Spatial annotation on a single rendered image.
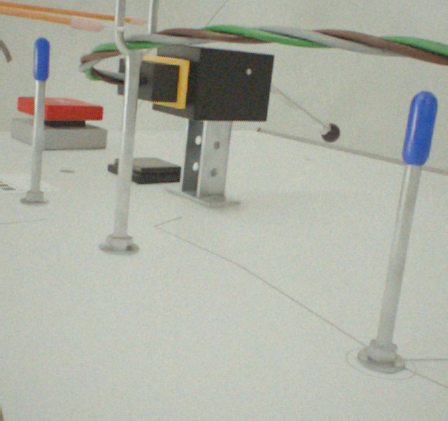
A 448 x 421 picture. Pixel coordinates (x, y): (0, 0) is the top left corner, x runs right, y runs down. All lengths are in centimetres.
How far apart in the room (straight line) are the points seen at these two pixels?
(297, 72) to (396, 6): 35
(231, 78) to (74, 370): 24
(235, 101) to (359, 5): 192
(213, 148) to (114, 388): 24
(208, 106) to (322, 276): 13
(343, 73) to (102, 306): 191
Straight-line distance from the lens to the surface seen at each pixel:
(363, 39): 23
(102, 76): 36
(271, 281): 29
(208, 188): 42
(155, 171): 46
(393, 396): 22
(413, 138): 21
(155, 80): 38
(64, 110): 56
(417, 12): 218
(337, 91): 209
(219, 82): 40
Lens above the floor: 138
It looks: 42 degrees down
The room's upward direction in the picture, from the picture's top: 45 degrees counter-clockwise
